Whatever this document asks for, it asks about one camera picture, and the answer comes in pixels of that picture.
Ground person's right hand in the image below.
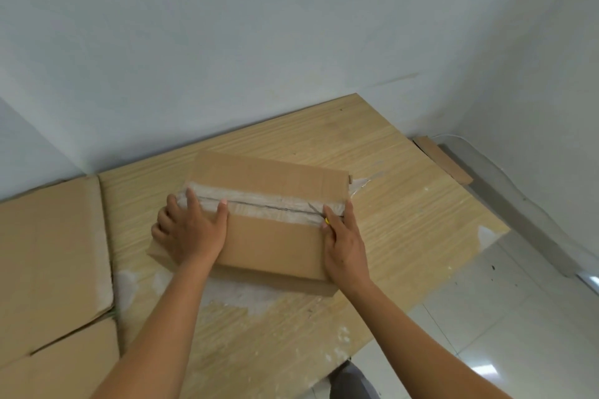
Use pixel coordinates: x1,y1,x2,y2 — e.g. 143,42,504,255
321,201,373,293

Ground person's left hand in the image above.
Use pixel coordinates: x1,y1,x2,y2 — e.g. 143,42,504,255
151,188,230,269

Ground yellow utility knife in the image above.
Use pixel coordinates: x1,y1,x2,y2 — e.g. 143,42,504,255
306,199,332,226

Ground plain brown cardboard box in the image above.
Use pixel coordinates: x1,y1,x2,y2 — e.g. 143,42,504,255
413,135,474,186
147,150,354,297
0,174,120,399

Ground person's right forearm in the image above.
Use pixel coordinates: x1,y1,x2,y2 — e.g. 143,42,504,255
344,279,514,399

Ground person's left forearm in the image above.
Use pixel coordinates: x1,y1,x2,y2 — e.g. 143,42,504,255
91,262,216,399

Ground person's grey trousers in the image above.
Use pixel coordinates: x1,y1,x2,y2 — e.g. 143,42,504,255
327,361,375,399

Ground light wooden table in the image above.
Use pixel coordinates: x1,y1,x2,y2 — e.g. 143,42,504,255
98,93,511,399

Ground white cable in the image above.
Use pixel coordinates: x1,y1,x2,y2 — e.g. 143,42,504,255
430,133,599,245

